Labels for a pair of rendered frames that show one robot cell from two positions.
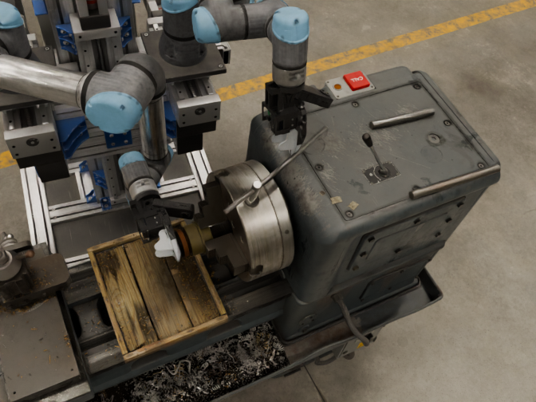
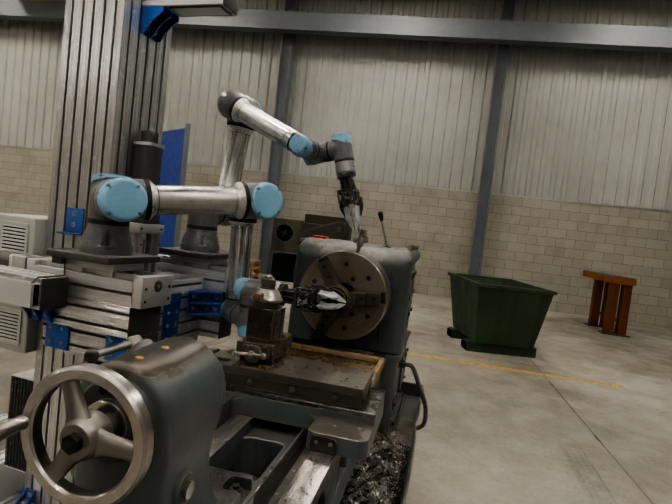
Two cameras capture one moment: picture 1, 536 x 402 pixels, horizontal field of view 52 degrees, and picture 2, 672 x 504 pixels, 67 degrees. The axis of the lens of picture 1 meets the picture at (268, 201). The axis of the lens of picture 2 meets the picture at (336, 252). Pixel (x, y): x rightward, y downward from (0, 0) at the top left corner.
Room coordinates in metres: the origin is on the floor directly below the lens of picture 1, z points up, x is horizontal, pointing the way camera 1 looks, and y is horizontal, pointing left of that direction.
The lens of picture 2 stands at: (-0.50, 1.30, 1.32)
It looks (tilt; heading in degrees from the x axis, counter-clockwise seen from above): 3 degrees down; 318
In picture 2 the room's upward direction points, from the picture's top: 7 degrees clockwise
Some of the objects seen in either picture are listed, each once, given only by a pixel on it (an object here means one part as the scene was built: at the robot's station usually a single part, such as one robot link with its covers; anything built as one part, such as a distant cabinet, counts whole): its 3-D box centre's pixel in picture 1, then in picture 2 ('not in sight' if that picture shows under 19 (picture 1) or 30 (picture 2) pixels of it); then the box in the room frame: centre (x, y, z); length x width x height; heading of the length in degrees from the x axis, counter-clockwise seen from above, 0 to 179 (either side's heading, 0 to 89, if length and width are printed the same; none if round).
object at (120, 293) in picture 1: (156, 285); (320, 365); (0.64, 0.27, 0.89); 0.36 x 0.30 x 0.04; 35
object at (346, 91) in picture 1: (348, 90); not in sight; (1.22, -0.17, 1.23); 0.13 x 0.08 x 0.05; 125
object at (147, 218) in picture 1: (151, 216); (298, 297); (0.75, 0.30, 1.08); 0.12 x 0.09 x 0.08; 35
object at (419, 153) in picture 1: (360, 179); (358, 288); (1.04, -0.26, 1.06); 0.59 x 0.48 x 0.39; 125
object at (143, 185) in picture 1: (144, 192); not in sight; (0.82, 0.34, 1.08); 0.08 x 0.05 x 0.08; 125
